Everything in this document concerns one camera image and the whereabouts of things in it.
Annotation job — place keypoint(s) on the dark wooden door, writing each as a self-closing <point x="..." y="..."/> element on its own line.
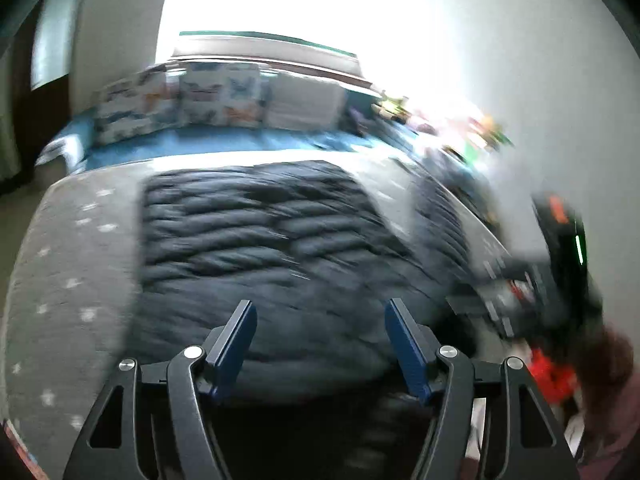
<point x="22" y="35"/>

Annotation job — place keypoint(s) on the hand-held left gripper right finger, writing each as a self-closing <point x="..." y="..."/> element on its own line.
<point x="406" y="347"/>

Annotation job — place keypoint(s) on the colourful toys heap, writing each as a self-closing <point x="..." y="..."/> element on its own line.
<point x="400" y="112"/>

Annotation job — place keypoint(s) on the bright window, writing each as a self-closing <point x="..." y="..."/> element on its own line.
<point x="275" y="0"/>

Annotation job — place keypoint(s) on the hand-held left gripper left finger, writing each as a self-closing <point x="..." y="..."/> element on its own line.
<point x="234" y="347"/>

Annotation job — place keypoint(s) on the butterfly print pillow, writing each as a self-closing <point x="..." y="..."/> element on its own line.
<point x="220" y="92"/>
<point x="135" y="105"/>

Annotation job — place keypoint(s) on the black puffer jacket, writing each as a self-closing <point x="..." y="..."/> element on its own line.
<point x="260" y="240"/>

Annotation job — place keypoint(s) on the white pillow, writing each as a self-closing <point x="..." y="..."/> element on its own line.
<point x="305" y="100"/>

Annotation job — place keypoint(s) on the blue bed sheet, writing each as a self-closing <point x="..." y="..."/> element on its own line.
<point x="225" y="142"/>

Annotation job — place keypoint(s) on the person's right forearm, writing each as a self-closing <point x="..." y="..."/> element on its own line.
<point x="607" y="385"/>

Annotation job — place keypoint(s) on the grey star quilted blanket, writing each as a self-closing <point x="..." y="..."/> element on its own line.
<point x="75" y="260"/>

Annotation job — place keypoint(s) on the artificial flower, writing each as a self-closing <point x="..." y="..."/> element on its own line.
<point x="487" y="132"/>

